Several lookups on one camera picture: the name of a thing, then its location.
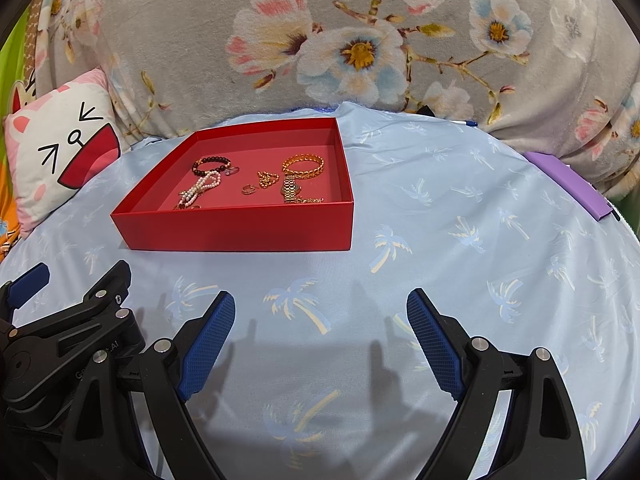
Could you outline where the colourful cartoon sheet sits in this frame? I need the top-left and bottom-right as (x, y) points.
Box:
(0, 5), (46, 256)

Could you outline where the white cat face pillow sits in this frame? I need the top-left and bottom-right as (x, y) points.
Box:
(4, 67), (132, 235)

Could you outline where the white pearl bracelet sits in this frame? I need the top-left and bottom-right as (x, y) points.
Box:
(179, 169), (222, 207)

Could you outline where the purple notebook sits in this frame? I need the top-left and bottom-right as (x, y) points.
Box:
(524, 151), (622, 222)

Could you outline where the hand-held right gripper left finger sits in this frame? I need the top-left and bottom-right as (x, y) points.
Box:
(57, 290), (237, 480)

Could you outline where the red cardboard box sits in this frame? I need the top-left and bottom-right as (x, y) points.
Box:
(110, 116), (356, 252)

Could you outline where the grey floral blanket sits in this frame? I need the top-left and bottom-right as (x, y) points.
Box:
(20, 0), (640, 201)

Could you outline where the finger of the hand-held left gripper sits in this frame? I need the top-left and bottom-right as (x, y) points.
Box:
(0, 262), (51, 322)
(30, 260), (132, 356)

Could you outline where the dark bead bracelet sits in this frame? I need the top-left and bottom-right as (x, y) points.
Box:
(192, 156), (232, 177)

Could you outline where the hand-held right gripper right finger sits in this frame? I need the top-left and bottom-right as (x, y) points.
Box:
(406, 287), (587, 480)

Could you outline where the gold wristwatch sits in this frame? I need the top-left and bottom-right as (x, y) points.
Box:
(282, 172), (301, 205)

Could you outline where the blue palm print sheet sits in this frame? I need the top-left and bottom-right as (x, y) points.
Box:
(0, 101), (640, 480)

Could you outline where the gold chain bangle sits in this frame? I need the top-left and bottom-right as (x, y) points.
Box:
(281, 154), (326, 178)

